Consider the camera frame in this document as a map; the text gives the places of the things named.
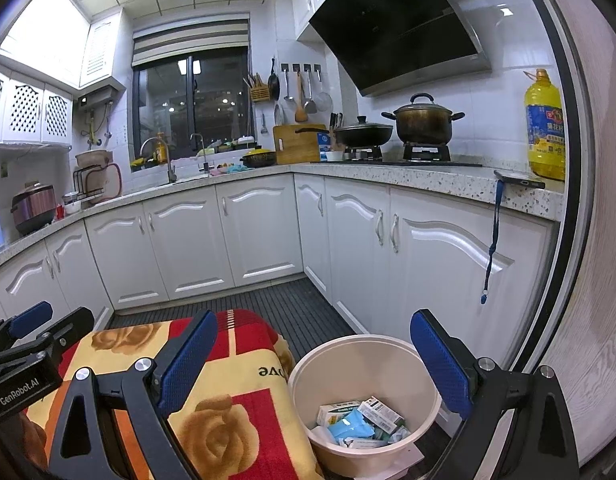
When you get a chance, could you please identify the tall steel faucet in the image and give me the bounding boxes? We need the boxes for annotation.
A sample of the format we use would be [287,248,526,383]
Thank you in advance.
[139,136,179,184]

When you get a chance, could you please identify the black range hood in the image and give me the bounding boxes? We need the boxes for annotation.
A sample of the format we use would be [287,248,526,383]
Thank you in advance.
[308,0,491,98]

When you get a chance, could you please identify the small green white box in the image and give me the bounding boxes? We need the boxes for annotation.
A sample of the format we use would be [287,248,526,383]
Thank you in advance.
[317,400,361,426]

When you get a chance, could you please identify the copper rice cooker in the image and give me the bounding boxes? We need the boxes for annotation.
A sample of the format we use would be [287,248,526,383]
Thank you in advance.
[10,183,57,236]

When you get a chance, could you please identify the wooden spatula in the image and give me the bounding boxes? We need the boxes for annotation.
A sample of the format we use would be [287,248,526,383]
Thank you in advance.
[294,71,309,123]

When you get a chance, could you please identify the brass stock pot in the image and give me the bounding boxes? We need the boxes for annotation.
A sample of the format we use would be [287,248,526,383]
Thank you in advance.
[381,92,465,146]

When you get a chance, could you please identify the long white logo box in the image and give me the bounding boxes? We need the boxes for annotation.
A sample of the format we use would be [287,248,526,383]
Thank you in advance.
[358,396,405,433]

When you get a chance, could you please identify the wooden cutting board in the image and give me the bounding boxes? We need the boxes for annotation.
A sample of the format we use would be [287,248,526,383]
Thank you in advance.
[273,124,329,166]

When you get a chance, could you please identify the dark window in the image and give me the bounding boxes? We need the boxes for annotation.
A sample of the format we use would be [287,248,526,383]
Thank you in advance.
[132,46,253,161]

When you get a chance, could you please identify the beige clay pot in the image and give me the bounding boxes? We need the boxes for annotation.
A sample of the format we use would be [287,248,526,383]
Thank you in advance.
[75,149,113,171]

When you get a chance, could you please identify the striped roller blind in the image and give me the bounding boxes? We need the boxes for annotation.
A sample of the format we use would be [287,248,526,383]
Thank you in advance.
[131,12,251,67]

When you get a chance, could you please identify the black dish rack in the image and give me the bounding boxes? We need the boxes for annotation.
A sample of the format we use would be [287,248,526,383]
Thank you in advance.
[73,167,105,206]

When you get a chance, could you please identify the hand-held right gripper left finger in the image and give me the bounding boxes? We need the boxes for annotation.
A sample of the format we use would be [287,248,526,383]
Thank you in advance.
[45,309,219,480]

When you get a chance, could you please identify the black wok with lid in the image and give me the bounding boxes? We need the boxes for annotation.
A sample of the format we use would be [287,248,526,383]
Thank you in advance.
[295,116,394,148]

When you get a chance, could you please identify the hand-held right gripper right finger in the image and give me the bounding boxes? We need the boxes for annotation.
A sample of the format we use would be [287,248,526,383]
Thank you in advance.
[409,309,581,480]

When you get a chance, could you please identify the yellow cooking oil bottle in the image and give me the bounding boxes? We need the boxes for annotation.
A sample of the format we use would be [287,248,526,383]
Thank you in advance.
[524,69,566,182]

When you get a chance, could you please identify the white lattice wall cabinet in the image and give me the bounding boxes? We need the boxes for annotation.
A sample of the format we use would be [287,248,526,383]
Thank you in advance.
[0,67,74,147]

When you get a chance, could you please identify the steel mesh strainer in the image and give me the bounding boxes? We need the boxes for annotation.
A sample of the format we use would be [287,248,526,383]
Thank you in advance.
[315,71,334,111]

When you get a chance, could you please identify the white round bin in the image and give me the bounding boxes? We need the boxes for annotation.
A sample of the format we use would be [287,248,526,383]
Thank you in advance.
[287,334,443,478]

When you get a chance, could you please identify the red yellow printed blanket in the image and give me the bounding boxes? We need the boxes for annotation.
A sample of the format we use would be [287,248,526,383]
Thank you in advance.
[20,309,324,480]

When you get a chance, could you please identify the black ribbed floor mat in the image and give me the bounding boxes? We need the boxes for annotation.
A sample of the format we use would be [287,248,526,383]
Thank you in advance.
[108,277,371,356]

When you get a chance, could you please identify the small steel faucet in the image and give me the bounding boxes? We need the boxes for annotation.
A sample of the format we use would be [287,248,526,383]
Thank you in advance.
[189,133,211,176]

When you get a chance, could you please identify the steel spatula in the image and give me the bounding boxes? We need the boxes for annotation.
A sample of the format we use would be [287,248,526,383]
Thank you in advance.
[304,71,318,115]

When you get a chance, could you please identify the white louvred cabinet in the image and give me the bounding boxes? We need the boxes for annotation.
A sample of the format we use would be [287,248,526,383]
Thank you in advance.
[79,10,126,91]

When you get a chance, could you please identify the yellow lidded casserole pot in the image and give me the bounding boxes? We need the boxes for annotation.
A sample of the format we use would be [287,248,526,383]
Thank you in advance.
[239,147,278,168]

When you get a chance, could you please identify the blue packet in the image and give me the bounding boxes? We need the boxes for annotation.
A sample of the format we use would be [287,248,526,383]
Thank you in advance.
[328,407,374,443]

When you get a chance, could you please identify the row of white lower cabinets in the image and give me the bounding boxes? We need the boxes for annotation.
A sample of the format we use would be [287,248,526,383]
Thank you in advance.
[0,172,561,356]

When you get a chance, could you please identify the black gas stove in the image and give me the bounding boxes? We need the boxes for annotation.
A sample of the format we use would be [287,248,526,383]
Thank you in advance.
[320,144,484,167]

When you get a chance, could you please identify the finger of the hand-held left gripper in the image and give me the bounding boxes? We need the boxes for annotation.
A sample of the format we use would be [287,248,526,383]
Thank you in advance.
[0,301,54,348]
[0,306,95,366]

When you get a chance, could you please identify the blue lanyard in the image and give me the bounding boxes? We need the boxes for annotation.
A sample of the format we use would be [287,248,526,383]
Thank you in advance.
[480,180,505,306]

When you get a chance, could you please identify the black phone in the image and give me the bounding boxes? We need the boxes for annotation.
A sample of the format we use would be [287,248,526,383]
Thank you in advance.
[494,169,546,190]

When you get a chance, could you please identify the white water heater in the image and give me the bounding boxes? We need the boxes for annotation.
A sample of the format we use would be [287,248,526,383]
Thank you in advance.
[77,85,126,111]

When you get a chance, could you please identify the bamboo knife holder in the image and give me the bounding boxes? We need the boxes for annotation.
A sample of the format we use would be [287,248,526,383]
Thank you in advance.
[244,74,270,102]

